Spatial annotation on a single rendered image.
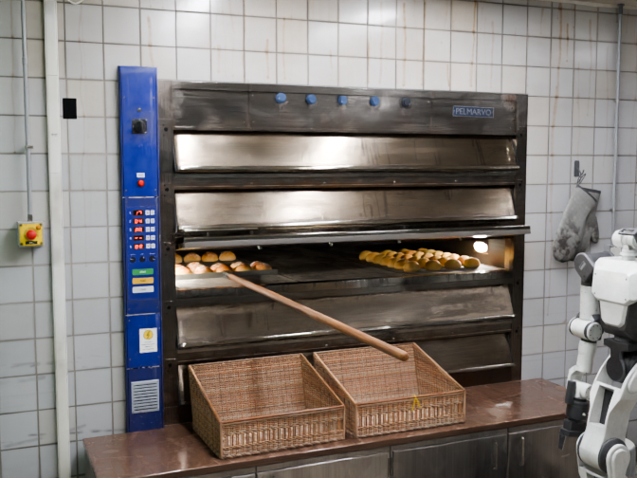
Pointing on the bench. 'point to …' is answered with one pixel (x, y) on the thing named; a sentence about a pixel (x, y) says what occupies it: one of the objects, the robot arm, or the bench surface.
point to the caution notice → (148, 340)
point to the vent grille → (145, 395)
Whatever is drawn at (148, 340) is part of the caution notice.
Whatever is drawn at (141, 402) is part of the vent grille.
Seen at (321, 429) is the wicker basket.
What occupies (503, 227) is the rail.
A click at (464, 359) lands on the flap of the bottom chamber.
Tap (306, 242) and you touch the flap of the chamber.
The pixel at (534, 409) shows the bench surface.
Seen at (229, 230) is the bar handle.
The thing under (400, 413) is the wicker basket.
